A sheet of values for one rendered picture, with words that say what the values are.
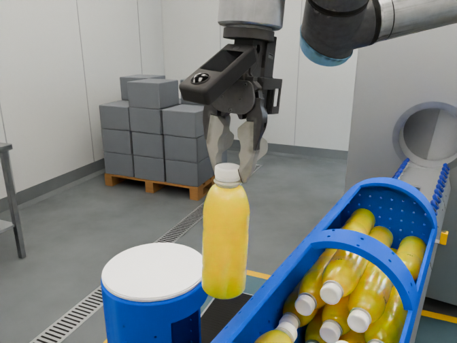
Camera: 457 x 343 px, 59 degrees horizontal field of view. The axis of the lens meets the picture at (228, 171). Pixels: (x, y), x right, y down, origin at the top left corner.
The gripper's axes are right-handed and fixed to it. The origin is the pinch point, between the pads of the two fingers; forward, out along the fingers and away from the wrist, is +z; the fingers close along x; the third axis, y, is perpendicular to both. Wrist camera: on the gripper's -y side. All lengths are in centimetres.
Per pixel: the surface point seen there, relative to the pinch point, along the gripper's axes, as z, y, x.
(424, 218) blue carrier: 22, 75, -20
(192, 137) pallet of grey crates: 56, 266, 216
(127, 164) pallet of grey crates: 97, 255, 295
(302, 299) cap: 28.9, 21.7, -6.3
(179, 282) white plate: 39, 24, 27
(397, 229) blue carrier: 28, 75, -14
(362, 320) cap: 28.6, 22.2, -18.1
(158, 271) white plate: 39, 24, 35
